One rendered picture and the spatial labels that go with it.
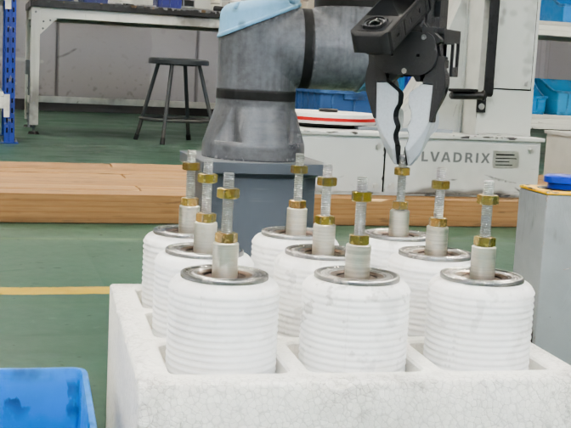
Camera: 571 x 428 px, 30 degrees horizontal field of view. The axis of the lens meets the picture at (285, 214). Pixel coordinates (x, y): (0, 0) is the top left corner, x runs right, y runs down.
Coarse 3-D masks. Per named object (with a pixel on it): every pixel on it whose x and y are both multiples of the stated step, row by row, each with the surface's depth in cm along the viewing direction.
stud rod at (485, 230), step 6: (486, 180) 95; (492, 180) 95; (486, 186) 95; (492, 186) 95; (486, 192) 95; (492, 192) 95; (486, 210) 95; (486, 216) 95; (480, 222) 96; (486, 222) 95; (486, 228) 96; (480, 234) 96; (486, 234) 96
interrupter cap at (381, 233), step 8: (368, 232) 119; (376, 232) 120; (384, 232) 121; (416, 232) 122; (424, 232) 121; (392, 240) 116; (400, 240) 116; (408, 240) 116; (416, 240) 116; (424, 240) 117
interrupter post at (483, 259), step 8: (472, 248) 96; (480, 248) 95; (488, 248) 95; (472, 256) 96; (480, 256) 95; (488, 256) 95; (472, 264) 96; (480, 264) 95; (488, 264) 95; (472, 272) 96; (480, 272) 95; (488, 272) 95
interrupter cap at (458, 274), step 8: (440, 272) 97; (448, 272) 97; (456, 272) 98; (464, 272) 98; (496, 272) 98; (504, 272) 99; (512, 272) 98; (456, 280) 94; (464, 280) 93; (472, 280) 93; (480, 280) 94; (488, 280) 94; (496, 280) 94; (504, 280) 94; (512, 280) 95; (520, 280) 94
